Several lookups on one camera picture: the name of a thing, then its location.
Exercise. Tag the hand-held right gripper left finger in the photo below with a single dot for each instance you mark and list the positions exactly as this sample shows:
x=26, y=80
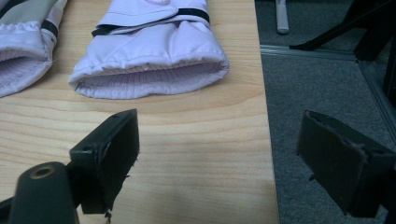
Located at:
x=106, y=161

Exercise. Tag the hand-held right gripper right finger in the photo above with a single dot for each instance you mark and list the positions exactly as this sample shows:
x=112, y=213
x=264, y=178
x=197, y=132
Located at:
x=339, y=161

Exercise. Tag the lilac padded glove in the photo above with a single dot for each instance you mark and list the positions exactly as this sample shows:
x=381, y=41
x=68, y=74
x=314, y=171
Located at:
x=149, y=46
x=21, y=40

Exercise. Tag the black stand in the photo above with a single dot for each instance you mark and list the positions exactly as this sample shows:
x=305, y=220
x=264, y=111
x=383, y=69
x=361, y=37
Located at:
x=370, y=18

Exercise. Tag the white pole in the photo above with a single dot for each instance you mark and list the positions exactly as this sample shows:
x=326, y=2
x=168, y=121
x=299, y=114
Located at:
x=281, y=15

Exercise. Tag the metal floor rail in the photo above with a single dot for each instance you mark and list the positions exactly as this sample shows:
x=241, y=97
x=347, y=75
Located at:
x=311, y=52

